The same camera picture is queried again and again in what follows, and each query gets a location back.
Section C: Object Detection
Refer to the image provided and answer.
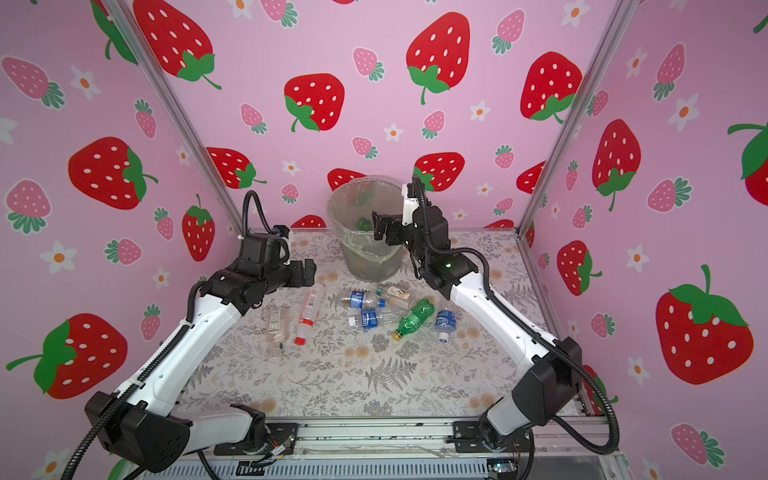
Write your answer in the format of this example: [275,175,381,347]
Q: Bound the small clear bottle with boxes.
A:
[266,308,289,362]

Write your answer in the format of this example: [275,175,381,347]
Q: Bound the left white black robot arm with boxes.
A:
[62,190,316,479]

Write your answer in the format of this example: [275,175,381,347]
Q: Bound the green bottle yellow cap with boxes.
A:
[392,298,435,341]
[356,218,373,232]

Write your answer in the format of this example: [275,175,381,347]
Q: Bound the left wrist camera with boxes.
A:
[272,225,290,239]

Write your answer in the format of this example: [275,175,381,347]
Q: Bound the blue label bottle white cap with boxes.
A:
[435,306,457,344]

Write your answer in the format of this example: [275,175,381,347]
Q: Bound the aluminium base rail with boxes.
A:
[156,417,632,479]

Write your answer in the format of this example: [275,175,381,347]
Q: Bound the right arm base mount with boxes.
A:
[445,420,532,454]

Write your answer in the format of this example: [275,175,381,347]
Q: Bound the grey mesh waste bin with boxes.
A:
[326,176,409,284]

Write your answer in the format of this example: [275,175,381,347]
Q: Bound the clear bottle red cap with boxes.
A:
[294,283,325,346]

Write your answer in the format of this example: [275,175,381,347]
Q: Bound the small bottle blue label upper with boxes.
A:
[341,290,386,310]

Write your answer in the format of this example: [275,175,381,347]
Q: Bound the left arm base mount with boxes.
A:
[213,422,299,459]

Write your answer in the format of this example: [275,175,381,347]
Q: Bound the clear plastic bin liner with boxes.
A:
[326,175,412,269]

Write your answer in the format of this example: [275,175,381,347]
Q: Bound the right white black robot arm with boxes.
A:
[372,176,620,455]

